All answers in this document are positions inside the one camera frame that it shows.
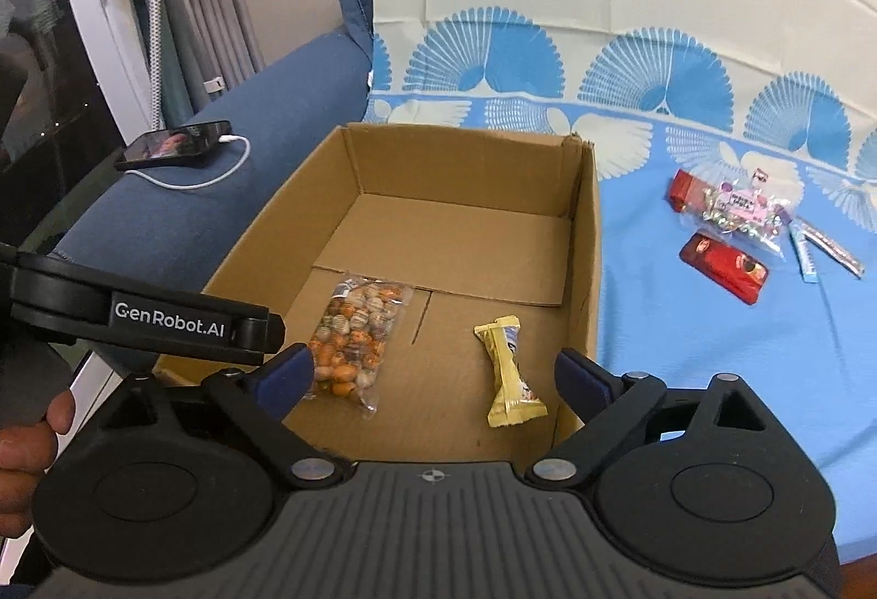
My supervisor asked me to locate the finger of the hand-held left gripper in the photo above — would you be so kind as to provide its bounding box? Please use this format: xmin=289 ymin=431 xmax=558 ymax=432
xmin=229 ymin=311 xmax=286 ymax=368

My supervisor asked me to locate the brown cardboard box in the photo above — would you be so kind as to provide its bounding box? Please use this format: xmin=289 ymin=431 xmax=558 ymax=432
xmin=154 ymin=123 xmax=604 ymax=464

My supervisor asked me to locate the glass door white frame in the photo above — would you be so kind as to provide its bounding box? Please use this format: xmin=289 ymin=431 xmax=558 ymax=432
xmin=0 ymin=0 xmax=153 ymax=233

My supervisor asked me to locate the white charging cable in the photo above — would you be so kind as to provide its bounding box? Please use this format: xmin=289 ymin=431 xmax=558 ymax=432
xmin=130 ymin=134 xmax=252 ymax=190

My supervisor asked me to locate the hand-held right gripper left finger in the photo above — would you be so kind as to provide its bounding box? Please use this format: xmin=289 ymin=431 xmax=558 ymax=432
xmin=99 ymin=344 xmax=354 ymax=490

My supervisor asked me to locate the bag of orange candy balls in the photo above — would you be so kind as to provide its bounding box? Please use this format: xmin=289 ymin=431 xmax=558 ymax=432
xmin=301 ymin=276 xmax=413 ymax=415

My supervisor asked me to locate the blue sofa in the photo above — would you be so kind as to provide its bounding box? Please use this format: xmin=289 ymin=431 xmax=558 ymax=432
xmin=34 ymin=0 xmax=377 ymax=384

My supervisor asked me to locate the blue stick sachet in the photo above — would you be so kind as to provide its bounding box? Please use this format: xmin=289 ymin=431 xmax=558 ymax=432
xmin=787 ymin=221 xmax=821 ymax=283

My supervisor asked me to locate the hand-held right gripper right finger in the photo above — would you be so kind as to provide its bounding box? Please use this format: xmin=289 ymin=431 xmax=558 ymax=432
xmin=526 ymin=349 xmax=772 ymax=490

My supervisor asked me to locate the silver stick sachet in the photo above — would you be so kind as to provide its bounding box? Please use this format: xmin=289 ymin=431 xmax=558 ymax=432
xmin=801 ymin=225 xmax=866 ymax=279

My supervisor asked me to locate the person's left hand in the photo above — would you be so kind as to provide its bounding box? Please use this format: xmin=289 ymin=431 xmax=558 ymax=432
xmin=0 ymin=390 xmax=78 ymax=540

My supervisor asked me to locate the clear bag of foil candies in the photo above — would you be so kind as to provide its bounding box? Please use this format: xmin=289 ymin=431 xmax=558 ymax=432
xmin=697 ymin=167 xmax=797 ymax=261

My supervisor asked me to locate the small red snack packet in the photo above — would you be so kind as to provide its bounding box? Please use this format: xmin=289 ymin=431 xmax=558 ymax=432
xmin=669 ymin=169 xmax=717 ymax=215

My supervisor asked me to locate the red chocolate bar packet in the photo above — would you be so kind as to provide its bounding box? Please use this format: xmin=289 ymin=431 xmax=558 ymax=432
xmin=678 ymin=231 xmax=770 ymax=305

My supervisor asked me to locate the yellow wrapped candy bar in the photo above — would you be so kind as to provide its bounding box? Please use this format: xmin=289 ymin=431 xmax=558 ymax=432
xmin=474 ymin=315 xmax=549 ymax=430

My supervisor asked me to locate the black smartphone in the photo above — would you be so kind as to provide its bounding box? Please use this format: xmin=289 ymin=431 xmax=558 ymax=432
xmin=113 ymin=120 xmax=234 ymax=173

